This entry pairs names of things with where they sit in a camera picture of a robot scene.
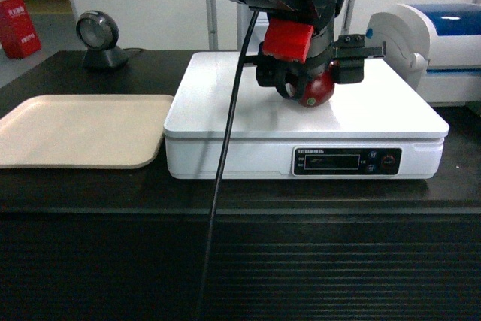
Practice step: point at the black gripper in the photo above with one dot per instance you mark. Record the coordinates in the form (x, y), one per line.
(347, 56)

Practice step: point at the dark red mango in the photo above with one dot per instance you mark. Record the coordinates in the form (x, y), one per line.
(319, 90)

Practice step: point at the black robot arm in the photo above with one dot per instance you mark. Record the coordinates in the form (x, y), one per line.
(318, 13)

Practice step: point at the white checkout scale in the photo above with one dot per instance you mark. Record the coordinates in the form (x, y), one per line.
(379, 128)

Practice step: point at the white blue label printer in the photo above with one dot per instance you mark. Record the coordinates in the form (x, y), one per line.
(435, 48)

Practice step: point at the beige plastic tray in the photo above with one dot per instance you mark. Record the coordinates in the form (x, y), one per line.
(84, 131)

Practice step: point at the black barcode scanner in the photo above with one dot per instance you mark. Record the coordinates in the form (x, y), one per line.
(100, 33)

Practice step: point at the red fire extinguisher box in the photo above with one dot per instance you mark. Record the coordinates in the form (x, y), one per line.
(18, 36)

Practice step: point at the red camera mount block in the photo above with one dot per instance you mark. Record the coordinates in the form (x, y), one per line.
(287, 40)

